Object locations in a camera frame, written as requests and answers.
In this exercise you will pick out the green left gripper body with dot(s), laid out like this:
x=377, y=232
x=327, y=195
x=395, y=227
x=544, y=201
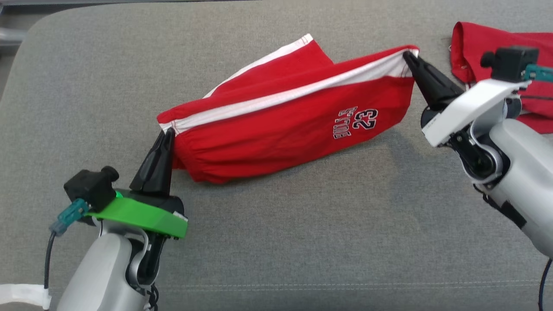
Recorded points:
x=138, y=214

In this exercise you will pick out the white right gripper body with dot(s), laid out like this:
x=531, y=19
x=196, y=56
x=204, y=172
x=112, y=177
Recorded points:
x=471, y=108

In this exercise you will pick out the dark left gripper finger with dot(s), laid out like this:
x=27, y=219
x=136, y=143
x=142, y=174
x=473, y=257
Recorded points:
x=149, y=172
x=167, y=172

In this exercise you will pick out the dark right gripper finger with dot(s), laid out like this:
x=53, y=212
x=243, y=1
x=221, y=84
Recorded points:
x=440, y=80
x=430, y=90

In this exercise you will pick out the red basketball jersey shirt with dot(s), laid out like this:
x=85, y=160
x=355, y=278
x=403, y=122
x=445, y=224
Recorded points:
x=475, y=43

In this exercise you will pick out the red basketball shorts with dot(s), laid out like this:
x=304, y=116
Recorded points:
x=281, y=138

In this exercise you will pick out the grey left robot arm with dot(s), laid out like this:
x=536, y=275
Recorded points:
x=95, y=268

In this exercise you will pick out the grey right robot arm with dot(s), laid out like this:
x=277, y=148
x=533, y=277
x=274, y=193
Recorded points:
x=527, y=172

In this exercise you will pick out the grey fabric sofa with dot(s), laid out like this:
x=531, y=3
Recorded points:
x=302, y=216

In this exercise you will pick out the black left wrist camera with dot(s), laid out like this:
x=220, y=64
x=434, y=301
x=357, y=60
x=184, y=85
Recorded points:
x=90, y=188

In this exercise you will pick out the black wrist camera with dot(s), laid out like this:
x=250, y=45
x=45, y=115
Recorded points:
x=90, y=188
x=512, y=62

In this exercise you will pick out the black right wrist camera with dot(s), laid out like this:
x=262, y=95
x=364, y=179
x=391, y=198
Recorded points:
x=512, y=62

